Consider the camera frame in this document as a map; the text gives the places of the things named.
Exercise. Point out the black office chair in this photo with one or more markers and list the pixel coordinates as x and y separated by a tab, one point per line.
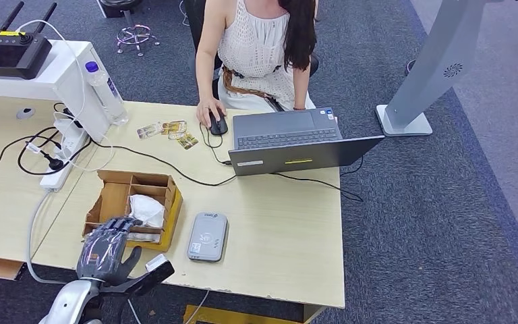
192	18

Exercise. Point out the black computer mouse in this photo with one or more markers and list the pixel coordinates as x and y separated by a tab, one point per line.
219	127

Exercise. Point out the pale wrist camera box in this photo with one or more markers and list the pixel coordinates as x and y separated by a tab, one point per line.
156	263

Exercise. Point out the cardboard divider box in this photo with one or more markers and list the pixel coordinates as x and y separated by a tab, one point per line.
113	201

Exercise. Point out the grey laptop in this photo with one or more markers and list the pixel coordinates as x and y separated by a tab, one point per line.
286	129

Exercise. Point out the black antenna remote controller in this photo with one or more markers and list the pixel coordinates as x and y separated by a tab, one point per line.
12	56

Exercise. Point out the person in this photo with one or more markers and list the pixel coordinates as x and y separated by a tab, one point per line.
259	44

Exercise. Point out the chrome stool base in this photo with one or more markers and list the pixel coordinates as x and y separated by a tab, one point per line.
134	35

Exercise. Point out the black power plug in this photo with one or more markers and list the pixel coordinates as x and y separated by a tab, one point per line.
72	115

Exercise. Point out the person's right hand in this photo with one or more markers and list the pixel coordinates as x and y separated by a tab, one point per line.
206	109

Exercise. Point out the yellow board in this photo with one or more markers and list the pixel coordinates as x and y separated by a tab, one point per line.
241	316

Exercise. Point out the grey card reader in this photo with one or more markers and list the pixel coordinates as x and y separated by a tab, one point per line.
207	237

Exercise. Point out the grey kiosk stand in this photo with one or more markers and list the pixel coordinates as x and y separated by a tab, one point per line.
437	62

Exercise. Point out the white power strip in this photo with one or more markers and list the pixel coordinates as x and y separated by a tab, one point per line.
63	165

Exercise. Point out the pale ID card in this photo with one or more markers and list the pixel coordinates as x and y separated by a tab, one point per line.
149	131

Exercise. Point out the white crumpled paper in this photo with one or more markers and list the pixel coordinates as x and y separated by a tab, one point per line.
148	210

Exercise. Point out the white desk riser shelf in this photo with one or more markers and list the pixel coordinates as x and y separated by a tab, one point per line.
62	80

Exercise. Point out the white flat card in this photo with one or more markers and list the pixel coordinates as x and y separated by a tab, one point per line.
145	237

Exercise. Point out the black stool seat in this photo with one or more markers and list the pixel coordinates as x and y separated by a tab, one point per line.
118	6

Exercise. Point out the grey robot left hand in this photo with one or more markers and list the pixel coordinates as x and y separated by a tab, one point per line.
102	259

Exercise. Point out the person's right forearm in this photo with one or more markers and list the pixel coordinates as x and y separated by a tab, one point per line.
206	76

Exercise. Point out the clear water bottle blue cap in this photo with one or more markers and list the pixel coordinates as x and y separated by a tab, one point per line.
108	96

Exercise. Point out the white charger adapter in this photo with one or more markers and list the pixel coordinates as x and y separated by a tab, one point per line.
67	129

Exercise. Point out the person's left forearm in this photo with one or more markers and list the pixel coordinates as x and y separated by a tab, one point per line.
303	87

